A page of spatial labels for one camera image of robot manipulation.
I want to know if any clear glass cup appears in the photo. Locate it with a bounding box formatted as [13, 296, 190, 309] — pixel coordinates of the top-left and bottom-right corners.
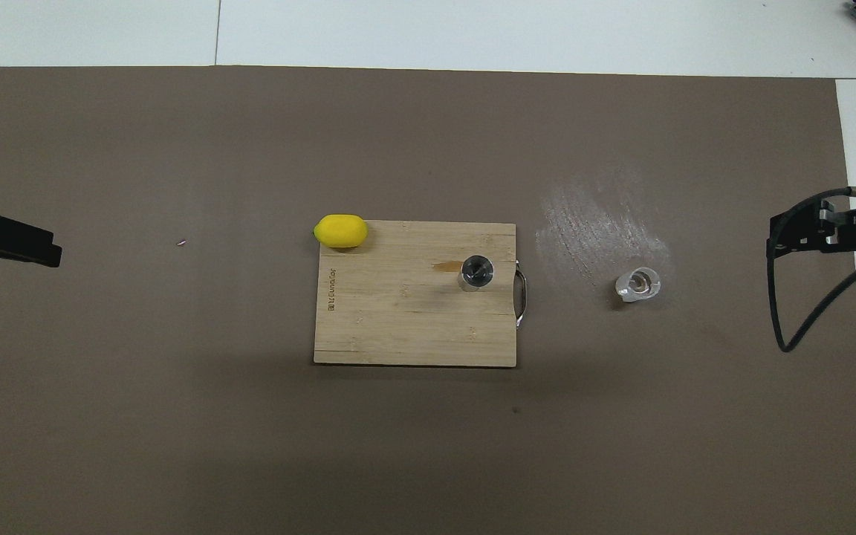
[615, 267, 662, 304]

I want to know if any steel double jigger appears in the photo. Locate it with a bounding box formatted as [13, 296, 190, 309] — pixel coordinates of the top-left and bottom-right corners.
[458, 254, 496, 293]

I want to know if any brown table mat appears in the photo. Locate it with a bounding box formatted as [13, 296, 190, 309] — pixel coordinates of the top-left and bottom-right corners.
[0, 65, 856, 535]

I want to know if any yellow lemon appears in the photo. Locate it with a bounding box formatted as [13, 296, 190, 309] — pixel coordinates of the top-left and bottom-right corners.
[314, 214, 369, 250]

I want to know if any wooden cutting board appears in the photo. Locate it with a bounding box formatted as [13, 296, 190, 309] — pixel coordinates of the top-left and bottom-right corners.
[314, 220, 529, 369]

